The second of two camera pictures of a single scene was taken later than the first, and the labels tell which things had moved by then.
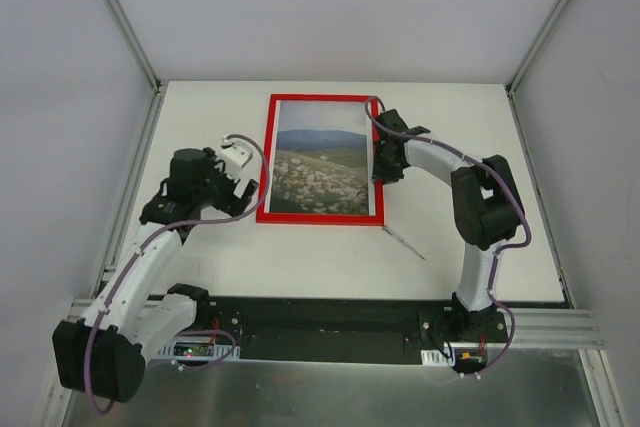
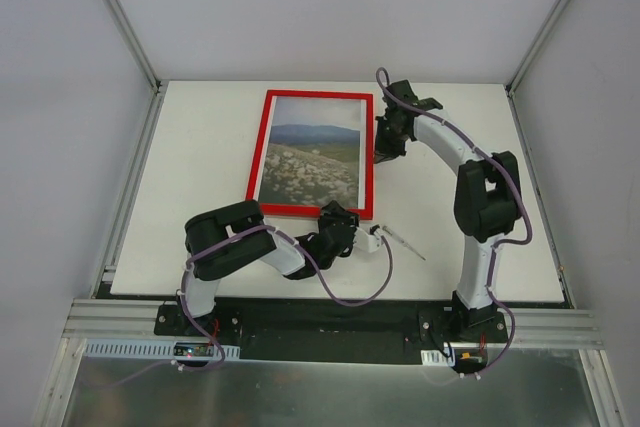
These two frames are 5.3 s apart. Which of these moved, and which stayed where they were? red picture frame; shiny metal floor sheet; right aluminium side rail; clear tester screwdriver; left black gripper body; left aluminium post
Moved: left black gripper body; red picture frame
Stayed: left aluminium post; clear tester screwdriver; shiny metal floor sheet; right aluminium side rail
